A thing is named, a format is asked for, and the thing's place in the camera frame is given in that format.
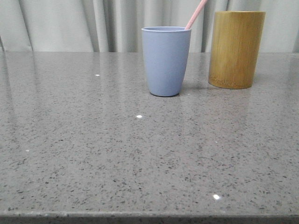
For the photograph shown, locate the grey pleated curtain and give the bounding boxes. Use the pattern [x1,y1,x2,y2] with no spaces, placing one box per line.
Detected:
[0,0,299,52]

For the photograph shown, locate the blue plastic cup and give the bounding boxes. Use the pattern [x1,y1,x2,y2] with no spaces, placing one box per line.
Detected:
[142,27,191,97]

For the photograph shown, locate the bamboo cylinder holder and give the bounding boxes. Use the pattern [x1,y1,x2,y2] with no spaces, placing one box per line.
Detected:
[208,11,266,89]

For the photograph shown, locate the pink chopstick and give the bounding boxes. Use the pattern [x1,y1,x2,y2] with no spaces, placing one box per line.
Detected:
[185,0,208,30]

